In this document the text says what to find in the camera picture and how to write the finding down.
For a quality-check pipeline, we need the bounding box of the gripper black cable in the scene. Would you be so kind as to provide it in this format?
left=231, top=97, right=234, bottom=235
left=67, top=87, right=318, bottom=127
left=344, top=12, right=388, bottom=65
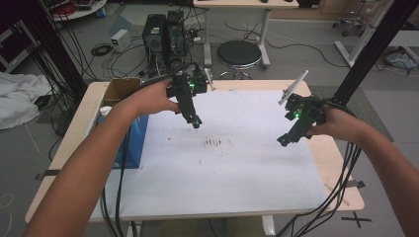
left=276, top=98, right=364, bottom=237
left=99, top=61, right=203, bottom=237

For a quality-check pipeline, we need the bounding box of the blue box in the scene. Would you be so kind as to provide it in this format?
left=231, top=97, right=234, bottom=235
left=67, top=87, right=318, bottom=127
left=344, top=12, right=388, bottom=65
left=113, top=113, right=150, bottom=170

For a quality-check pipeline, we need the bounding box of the cardboard box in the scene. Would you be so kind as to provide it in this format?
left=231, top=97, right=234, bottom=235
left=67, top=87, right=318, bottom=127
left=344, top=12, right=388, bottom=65
left=103, top=77, right=142, bottom=109

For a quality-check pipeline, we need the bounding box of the white desk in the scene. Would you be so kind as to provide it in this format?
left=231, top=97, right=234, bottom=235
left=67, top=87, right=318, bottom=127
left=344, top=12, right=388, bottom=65
left=192, top=0, right=300, bottom=69

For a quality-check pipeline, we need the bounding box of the small white device box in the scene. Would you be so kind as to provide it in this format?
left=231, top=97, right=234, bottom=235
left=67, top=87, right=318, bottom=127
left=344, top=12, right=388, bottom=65
left=110, top=29, right=132, bottom=53

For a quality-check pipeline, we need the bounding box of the office chair base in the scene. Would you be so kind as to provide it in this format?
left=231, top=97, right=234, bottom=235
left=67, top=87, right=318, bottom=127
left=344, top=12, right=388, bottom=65
left=331, top=10, right=369, bottom=38

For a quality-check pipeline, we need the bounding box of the black round stool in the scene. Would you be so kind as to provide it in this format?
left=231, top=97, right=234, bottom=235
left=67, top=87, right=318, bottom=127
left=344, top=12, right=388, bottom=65
left=215, top=39, right=263, bottom=81

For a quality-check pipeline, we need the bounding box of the coiled black cable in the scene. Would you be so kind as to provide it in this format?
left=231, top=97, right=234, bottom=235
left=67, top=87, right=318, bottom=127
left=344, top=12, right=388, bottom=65
left=90, top=42, right=114, bottom=57

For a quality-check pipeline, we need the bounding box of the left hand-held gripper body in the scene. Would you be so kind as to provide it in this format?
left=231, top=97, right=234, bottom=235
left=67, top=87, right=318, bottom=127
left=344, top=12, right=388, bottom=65
left=166, top=67, right=215, bottom=115

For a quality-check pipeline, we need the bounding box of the black computer tower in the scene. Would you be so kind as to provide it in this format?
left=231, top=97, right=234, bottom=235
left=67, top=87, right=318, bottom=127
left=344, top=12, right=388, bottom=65
left=165, top=10, right=190, bottom=68
left=141, top=13, right=168, bottom=79

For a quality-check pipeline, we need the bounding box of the white cloth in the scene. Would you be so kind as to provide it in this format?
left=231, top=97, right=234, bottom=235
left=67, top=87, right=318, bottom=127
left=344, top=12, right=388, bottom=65
left=0, top=71, right=52, bottom=131

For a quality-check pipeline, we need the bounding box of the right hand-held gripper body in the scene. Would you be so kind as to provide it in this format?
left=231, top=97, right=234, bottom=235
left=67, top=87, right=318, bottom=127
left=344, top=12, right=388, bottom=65
left=278, top=69, right=327, bottom=131

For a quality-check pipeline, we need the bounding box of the round white table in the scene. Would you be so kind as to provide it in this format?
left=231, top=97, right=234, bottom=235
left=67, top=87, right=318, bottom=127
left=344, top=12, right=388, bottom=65
left=42, top=0, right=109, bottom=23

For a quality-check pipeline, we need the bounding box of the white table sheet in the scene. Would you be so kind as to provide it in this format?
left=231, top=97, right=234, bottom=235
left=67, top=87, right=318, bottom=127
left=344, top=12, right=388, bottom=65
left=89, top=89, right=330, bottom=222

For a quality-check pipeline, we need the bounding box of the person's left hand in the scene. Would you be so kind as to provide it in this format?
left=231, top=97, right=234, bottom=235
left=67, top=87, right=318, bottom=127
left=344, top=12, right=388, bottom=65
left=132, top=79, right=182, bottom=117

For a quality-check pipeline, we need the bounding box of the black frame post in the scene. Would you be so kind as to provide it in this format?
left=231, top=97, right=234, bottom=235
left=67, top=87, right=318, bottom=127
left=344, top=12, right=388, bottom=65
left=331, top=0, right=419, bottom=107
left=14, top=0, right=89, bottom=102

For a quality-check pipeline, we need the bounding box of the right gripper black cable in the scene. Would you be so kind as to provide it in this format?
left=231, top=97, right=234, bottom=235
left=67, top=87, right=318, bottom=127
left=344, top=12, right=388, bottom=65
left=276, top=98, right=364, bottom=237

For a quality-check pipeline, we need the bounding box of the white bottle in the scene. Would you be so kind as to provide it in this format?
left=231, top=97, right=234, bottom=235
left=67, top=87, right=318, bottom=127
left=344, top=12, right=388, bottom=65
left=98, top=105, right=114, bottom=125

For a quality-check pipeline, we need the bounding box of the white metal stand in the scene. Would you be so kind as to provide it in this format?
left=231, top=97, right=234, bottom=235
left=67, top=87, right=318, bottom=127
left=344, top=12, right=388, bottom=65
left=333, top=0, right=396, bottom=69

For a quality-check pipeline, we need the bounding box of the person's right hand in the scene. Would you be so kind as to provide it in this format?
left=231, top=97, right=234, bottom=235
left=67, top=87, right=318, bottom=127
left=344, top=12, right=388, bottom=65
left=307, top=105, right=364, bottom=145

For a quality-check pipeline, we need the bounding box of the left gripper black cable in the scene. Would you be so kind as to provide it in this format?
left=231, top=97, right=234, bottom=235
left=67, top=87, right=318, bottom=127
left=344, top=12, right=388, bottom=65
left=99, top=61, right=203, bottom=237

